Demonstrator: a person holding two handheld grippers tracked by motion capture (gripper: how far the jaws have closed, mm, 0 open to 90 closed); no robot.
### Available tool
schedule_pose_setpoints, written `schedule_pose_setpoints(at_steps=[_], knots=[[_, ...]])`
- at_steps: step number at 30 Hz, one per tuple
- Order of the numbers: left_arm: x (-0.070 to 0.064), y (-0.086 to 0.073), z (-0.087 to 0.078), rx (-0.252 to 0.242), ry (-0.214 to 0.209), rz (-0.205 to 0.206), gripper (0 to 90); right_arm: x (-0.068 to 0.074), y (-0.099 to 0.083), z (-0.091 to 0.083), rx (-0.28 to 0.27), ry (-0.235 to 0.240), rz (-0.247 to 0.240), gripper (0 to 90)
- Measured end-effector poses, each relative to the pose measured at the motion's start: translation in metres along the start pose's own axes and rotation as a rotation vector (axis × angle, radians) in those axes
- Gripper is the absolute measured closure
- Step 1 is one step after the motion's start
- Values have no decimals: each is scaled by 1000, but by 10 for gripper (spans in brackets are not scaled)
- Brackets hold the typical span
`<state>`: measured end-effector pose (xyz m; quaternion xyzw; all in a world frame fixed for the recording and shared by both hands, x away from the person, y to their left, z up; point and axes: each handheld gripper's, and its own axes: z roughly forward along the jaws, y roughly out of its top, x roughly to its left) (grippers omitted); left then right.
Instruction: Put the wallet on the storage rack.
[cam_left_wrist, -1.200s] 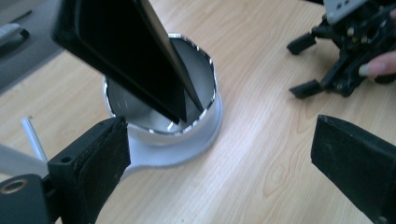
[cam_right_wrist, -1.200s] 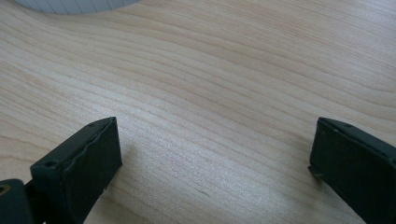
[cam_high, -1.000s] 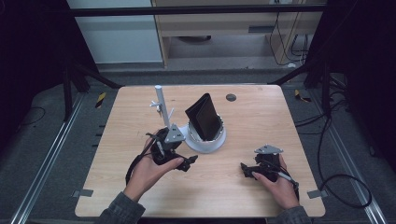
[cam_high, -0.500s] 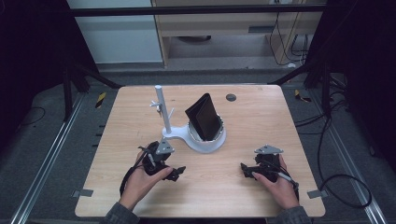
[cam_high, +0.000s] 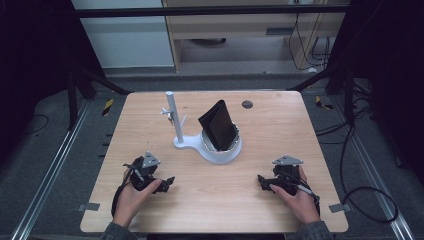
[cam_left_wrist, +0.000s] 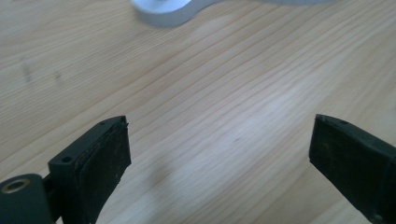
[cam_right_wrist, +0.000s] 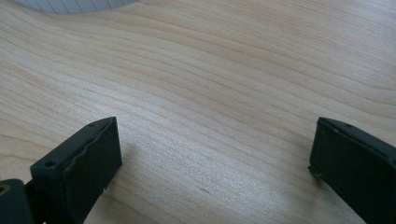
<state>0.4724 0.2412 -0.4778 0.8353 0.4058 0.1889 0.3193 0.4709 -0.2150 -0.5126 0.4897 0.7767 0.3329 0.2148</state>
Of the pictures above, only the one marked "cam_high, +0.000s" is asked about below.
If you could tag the white stand with bowl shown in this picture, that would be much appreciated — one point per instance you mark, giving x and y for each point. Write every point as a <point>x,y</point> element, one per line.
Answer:
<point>220,153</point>

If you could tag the grey table bracket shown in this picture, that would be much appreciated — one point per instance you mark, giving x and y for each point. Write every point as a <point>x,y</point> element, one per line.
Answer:
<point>89,207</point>
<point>340,208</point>

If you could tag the person's right hand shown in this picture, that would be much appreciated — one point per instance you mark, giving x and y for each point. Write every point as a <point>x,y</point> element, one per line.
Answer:
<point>298,203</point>

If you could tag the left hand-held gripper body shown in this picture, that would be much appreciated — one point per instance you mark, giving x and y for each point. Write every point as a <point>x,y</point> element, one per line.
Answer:
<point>143,171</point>

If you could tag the grey round table grommet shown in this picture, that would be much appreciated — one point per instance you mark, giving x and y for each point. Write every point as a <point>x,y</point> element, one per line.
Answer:
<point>247,104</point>

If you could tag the white cabinet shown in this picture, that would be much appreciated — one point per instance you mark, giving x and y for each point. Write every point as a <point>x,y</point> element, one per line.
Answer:
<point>126,40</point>

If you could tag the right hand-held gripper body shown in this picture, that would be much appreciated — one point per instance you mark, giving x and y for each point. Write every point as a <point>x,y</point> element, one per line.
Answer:
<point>286,173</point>

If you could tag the black metal stand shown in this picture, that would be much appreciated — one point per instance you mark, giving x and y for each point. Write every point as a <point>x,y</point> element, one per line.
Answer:
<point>348,96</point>
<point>71,100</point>

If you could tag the black leather wallet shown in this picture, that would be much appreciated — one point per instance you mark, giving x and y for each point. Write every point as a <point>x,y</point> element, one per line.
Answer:
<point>218,125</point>

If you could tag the dark curtain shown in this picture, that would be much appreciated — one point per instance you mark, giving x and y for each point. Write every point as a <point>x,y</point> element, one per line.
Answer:
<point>390,66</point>
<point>33,66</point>

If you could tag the person's left hand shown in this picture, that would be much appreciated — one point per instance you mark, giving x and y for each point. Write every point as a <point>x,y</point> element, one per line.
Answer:
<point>133,203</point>

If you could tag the yellow black striped tape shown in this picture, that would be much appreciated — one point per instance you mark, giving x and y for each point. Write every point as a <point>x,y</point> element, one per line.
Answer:
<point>322,102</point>
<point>107,107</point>

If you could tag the metal floor rail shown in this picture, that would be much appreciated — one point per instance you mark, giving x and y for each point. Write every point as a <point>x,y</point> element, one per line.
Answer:
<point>50,173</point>
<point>376,173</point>

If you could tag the light wooden desk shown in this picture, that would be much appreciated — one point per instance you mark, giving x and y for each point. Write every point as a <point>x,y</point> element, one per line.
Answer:
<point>233,26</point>

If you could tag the black horizontal frame bar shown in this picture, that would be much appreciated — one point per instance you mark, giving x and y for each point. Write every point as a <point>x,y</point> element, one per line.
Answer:
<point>200,11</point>

